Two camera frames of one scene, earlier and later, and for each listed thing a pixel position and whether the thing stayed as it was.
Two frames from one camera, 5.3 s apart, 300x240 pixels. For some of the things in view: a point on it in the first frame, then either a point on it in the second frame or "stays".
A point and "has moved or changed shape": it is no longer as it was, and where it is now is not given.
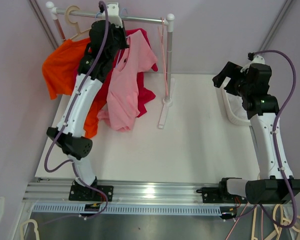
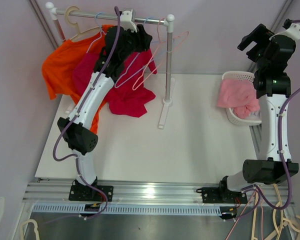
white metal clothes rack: x=167 y=102 stays
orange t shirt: x=60 y=68 stays
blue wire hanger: x=126 y=37 has moved or changed shape
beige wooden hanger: x=80 y=35 stays
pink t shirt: x=122 y=107 to x=240 y=95
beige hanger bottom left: x=35 y=229 stays
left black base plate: x=82 y=192 stays
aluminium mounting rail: x=40 y=189 stays
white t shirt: x=236 y=102 has moved or changed shape
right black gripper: x=233 y=71 to x=260 y=36
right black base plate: x=218 y=195 stays
